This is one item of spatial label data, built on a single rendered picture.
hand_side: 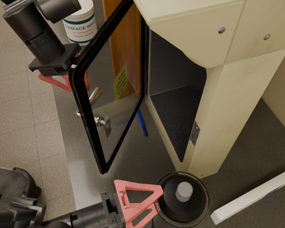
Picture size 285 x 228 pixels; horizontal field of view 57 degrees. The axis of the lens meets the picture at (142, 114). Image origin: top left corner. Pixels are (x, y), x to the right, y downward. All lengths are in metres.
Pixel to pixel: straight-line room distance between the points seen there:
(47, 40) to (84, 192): 0.44
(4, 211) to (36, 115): 1.77
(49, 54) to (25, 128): 1.66
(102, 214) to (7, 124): 1.83
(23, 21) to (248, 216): 0.70
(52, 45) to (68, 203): 1.38
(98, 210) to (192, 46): 0.30
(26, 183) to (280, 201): 1.29
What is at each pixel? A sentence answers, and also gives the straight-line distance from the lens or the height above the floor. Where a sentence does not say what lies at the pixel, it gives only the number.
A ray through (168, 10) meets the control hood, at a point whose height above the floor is 1.51.
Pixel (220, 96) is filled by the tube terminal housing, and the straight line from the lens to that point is 0.45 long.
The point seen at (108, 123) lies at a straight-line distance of 0.56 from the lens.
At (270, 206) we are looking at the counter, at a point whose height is 0.94.
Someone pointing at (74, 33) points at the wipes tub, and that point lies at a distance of 1.13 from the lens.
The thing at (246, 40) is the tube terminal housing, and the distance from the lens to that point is 0.38.
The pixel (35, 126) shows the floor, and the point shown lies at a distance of 2.14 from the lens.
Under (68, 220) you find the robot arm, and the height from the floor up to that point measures 1.22.
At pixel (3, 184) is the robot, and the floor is 0.24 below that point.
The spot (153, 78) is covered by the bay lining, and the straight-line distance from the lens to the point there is 0.79.
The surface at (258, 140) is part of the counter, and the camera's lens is 0.92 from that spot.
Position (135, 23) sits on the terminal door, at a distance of 0.62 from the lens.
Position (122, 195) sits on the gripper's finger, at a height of 1.26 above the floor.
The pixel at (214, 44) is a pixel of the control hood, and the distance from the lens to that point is 0.35.
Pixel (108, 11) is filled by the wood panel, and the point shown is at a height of 1.28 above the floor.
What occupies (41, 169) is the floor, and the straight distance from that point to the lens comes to 1.95.
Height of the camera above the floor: 1.67
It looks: 55 degrees down
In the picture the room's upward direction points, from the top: straight up
